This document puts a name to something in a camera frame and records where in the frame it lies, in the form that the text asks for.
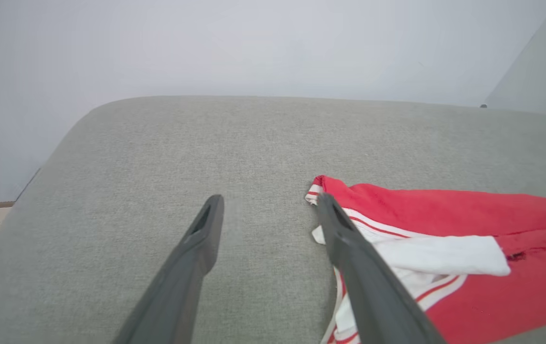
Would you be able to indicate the red and white garment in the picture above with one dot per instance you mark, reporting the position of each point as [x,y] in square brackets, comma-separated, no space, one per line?
[468,248]

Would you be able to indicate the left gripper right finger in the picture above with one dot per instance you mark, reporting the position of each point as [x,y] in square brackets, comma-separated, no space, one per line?
[373,291]

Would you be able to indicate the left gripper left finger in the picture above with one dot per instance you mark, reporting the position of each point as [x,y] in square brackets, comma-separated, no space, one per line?
[182,282]

